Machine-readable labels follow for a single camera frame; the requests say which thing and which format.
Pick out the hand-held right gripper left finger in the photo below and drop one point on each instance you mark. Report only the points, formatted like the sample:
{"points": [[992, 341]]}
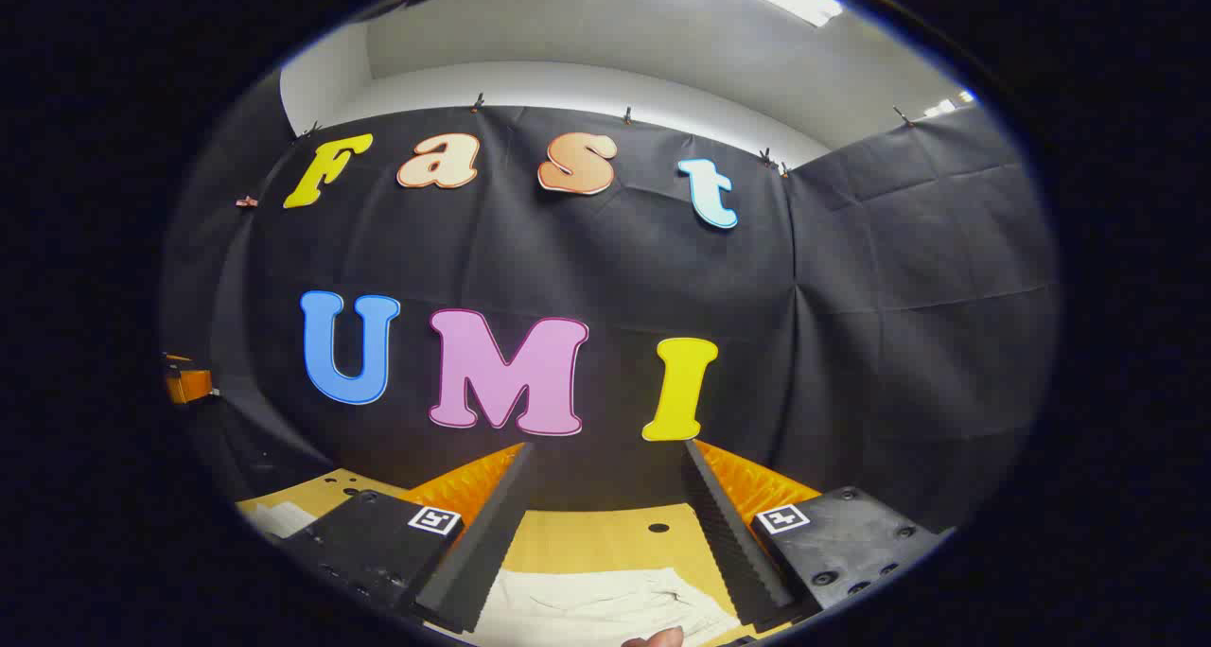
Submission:
{"points": [[492, 543]]}

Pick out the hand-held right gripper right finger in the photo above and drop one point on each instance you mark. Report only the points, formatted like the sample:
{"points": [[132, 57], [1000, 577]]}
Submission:
{"points": [[733, 543]]}

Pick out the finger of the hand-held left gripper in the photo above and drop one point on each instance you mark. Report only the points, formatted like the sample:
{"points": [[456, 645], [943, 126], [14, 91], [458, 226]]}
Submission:
{"points": [[192, 385]]}

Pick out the white jeans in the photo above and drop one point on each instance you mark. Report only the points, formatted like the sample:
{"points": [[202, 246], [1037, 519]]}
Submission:
{"points": [[587, 609]]}

